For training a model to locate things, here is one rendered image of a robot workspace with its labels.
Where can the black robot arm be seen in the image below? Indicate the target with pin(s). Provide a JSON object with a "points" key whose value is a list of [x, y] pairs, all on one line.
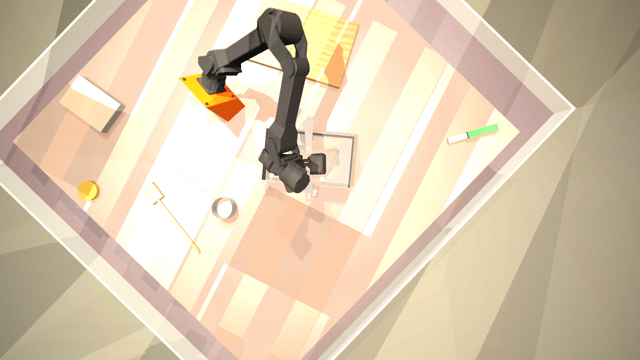
{"points": [[275, 30]]}

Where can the yellow cylinder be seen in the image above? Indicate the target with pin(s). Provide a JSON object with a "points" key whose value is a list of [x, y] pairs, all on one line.
{"points": [[88, 190]]}

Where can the grey saucepan with long thin handle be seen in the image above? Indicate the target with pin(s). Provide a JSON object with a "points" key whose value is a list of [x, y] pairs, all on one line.
{"points": [[222, 208]]}

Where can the grey rectangular tin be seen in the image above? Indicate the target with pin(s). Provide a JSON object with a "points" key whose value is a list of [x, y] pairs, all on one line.
{"points": [[339, 150]]}

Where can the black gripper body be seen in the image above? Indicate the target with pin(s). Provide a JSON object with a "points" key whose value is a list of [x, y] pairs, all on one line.
{"points": [[316, 163]]}

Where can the white rectangular block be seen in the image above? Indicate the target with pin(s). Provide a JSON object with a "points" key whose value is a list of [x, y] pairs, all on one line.
{"points": [[92, 104]]}

